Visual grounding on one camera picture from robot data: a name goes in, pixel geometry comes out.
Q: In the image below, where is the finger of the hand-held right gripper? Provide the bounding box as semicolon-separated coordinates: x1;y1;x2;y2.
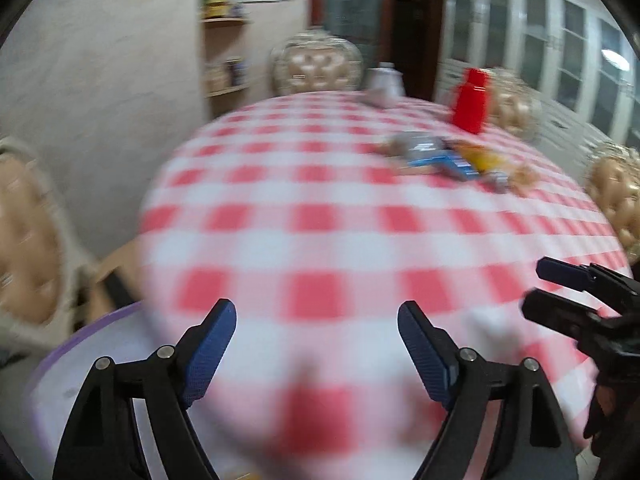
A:
536;256;593;292
521;287;603;343

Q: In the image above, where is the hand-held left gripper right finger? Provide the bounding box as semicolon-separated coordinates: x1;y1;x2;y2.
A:
397;301;578;480

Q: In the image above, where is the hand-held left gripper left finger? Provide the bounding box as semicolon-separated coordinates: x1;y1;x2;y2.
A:
52;299;237;480

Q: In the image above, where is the beige tufted ornate chair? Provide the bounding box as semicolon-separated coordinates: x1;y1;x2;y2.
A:
270;27;363;97
487;67;543;143
0;137;146;361
585;142;640;263

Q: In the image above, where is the blue cartoon snack packet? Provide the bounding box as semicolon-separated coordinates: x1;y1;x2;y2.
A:
395;131;448;167
440;152;481;182

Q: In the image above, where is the red thermos jug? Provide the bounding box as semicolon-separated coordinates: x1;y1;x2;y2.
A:
450;67;493;135

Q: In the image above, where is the red checkered tablecloth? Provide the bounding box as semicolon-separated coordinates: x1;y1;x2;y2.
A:
137;91;633;466

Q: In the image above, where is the white glass-door cabinet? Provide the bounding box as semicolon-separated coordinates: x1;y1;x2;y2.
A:
435;0;640;161

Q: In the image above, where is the white teapot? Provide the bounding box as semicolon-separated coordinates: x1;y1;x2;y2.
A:
362;61;407;109

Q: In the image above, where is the clear bag of grain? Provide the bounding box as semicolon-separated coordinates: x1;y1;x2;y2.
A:
206;62;228;93

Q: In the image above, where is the dark wooden door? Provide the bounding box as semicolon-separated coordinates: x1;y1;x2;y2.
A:
307;0;446;103

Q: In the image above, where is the wooden wall shelf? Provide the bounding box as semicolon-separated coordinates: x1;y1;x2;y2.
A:
201;15;251;118

